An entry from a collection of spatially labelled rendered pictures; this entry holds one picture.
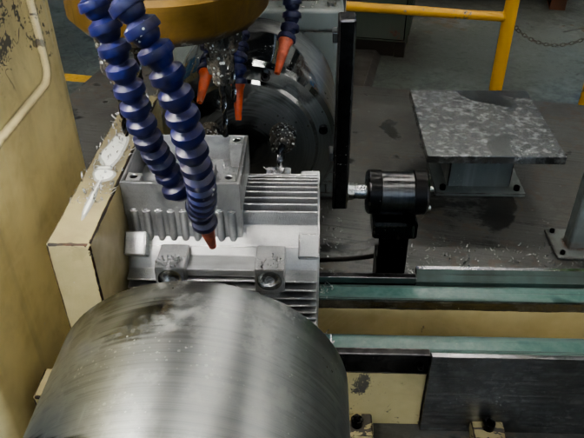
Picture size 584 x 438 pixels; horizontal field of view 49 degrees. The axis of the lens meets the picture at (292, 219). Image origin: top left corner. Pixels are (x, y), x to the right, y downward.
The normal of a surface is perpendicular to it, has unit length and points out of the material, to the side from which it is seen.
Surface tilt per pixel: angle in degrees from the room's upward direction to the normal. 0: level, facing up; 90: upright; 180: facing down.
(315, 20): 90
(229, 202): 90
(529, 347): 0
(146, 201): 90
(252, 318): 24
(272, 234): 35
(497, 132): 0
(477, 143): 0
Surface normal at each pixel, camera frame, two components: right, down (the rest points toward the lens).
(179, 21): 0.26, 0.57
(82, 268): -0.04, 0.59
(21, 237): 1.00, 0.01
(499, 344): 0.00, -0.81
